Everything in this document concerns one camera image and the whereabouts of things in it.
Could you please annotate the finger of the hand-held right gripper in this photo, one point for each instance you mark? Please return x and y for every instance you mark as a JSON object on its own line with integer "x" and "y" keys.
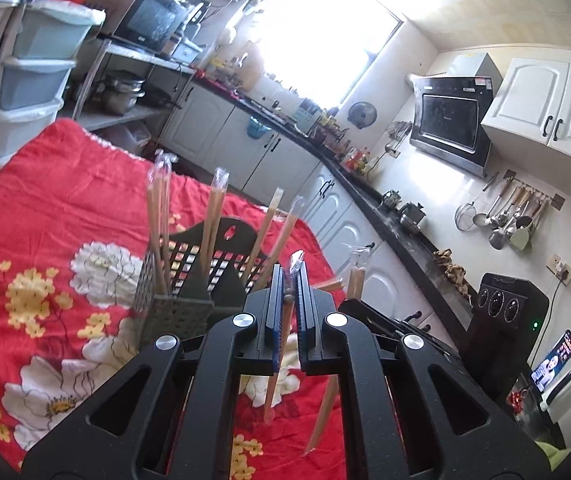
{"x": 395, "y": 322}

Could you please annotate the red ribbon bow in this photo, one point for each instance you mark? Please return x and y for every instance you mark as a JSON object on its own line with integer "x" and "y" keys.
{"x": 517, "y": 401}

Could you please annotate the wooden chopstick pair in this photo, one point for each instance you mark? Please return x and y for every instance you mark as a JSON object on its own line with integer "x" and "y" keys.
{"x": 265, "y": 225}
{"x": 155, "y": 220}
{"x": 285, "y": 232}
{"x": 213, "y": 215}
{"x": 355, "y": 280}
{"x": 271, "y": 395}

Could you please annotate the metal shelf rack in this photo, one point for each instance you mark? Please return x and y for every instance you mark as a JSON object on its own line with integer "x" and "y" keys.
{"x": 115, "y": 120}

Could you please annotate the green perforated utensil holder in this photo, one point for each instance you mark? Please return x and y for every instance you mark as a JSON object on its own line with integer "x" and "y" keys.
{"x": 175, "y": 315}

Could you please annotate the kitchen window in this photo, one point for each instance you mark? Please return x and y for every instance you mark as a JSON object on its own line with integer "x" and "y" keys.
{"x": 315, "y": 35}

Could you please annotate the white wall cabinet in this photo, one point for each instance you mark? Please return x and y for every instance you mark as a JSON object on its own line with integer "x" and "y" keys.
{"x": 530, "y": 95}

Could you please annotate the black kitchen countertop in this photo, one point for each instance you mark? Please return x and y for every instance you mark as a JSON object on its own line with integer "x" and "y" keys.
{"x": 415, "y": 255}

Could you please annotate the black frying pan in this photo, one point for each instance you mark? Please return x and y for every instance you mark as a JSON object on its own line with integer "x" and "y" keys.
{"x": 158, "y": 98}

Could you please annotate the ginger roots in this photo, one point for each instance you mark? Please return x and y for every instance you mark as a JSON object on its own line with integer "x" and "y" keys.
{"x": 453, "y": 270}

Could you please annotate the green cloth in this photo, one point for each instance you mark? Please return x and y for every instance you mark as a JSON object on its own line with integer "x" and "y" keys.
{"x": 555, "y": 456}

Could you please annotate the steel cooking pot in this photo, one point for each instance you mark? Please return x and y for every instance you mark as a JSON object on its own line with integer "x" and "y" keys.
{"x": 120, "y": 97}

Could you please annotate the blue hanging basket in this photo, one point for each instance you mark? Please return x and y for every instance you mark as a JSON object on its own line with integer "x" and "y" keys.
{"x": 258, "y": 128}

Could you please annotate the black range hood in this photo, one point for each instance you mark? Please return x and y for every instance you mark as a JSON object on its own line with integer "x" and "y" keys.
{"x": 448, "y": 115}

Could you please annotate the white wall socket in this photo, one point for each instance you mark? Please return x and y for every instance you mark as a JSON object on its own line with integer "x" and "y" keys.
{"x": 560, "y": 269}

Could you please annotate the blue plastic drawer tower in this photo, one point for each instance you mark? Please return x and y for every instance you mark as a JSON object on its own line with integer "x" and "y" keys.
{"x": 45, "y": 30}

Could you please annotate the grey plastic crate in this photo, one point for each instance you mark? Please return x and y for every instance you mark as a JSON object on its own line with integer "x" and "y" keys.
{"x": 188, "y": 51}

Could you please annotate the smartphone with lit screen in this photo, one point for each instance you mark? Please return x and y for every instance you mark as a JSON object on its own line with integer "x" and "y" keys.
{"x": 555, "y": 360}

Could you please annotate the small black fan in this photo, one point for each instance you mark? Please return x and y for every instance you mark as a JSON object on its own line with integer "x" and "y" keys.
{"x": 363, "y": 114}

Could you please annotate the pale green knife block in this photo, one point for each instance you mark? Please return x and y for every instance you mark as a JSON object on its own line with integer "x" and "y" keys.
{"x": 308, "y": 116}

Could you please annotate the black blender jug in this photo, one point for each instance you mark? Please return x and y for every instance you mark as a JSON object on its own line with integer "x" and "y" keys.
{"x": 196, "y": 12}

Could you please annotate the black microwave oven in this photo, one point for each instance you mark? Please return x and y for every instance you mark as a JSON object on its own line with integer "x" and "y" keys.
{"x": 148, "y": 17}

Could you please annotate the row of hanging kitchen utensils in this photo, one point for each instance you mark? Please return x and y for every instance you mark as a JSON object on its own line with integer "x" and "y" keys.
{"x": 498, "y": 237}

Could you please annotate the group of condiment bottles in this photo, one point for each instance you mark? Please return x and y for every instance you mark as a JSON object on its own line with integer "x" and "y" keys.
{"x": 360, "y": 158}

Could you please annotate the steel teapot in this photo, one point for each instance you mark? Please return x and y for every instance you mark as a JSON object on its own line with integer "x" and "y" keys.
{"x": 412, "y": 215}

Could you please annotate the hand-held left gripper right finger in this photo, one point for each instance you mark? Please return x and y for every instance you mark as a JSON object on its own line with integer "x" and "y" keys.
{"x": 306, "y": 320}

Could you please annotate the white base cabinets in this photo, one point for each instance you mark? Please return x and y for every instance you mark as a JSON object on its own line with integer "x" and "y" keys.
{"x": 285, "y": 160}

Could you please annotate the steel kettle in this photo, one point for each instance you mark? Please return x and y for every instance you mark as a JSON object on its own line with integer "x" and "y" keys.
{"x": 391, "y": 201}

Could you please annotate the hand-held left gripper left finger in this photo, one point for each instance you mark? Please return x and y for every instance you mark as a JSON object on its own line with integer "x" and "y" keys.
{"x": 277, "y": 320}

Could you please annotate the red floral tablecloth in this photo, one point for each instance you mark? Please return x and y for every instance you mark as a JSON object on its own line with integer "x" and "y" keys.
{"x": 65, "y": 200}

